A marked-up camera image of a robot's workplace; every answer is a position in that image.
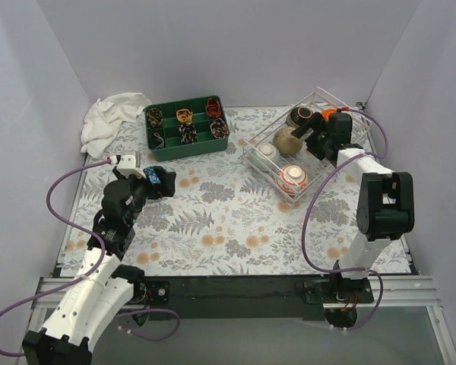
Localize olive brown bowl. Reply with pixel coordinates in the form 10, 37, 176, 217
273, 126, 303, 154

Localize white orange floral bowl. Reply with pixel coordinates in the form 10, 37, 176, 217
275, 164, 309, 197

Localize blue patterned bowl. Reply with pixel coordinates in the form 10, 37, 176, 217
143, 166, 166, 185

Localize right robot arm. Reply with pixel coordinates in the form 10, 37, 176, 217
291, 107, 415, 303

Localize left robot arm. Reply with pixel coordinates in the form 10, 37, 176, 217
22, 166, 176, 364

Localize black patterned bowl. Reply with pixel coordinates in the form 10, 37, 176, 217
286, 106, 313, 129

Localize black floral rolled sock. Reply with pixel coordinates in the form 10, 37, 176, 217
179, 123, 198, 144

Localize green plastic organizer tray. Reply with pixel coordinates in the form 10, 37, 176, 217
144, 95, 230, 161

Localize floral table mat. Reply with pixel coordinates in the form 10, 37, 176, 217
59, 106, 413, 277

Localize dark patterned rolled sock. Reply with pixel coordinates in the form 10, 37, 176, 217
146, 108, 163, 129

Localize yellow rolled sock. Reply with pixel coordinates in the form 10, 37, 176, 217
176, 108, 193, 124

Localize pink rose rolled sock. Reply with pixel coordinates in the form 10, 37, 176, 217
210, 118, 230, 139

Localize white crumpled cloth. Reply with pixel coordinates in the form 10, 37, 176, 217
81, 93, 152, 159

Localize orange black rolled sock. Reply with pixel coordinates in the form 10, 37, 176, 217
205, 97, 222, 119

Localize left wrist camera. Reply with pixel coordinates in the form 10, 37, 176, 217
110, 151, 146, 179

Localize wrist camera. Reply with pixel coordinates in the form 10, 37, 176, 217
110, 151, 146, 179
333, 106, 352, 113

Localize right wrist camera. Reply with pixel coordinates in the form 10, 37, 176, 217
333, 106, 352, 113

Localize white wire dish rack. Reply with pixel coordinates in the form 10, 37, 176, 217
242, 87, 372, 205

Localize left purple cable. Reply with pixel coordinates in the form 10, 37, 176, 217
0, 157, 181, 358

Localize purple cable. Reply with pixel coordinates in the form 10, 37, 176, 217
0, 157, 181, 358
302, 108, 389, 331

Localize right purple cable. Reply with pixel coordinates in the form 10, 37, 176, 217
302, 108, 389, 331

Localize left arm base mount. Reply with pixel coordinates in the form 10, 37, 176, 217
122, 281, 170, 328

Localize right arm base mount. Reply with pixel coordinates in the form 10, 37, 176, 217
295, 275, 374, 329

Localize aluminium frame rail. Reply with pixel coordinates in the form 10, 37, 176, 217
33, 273, 442, 309

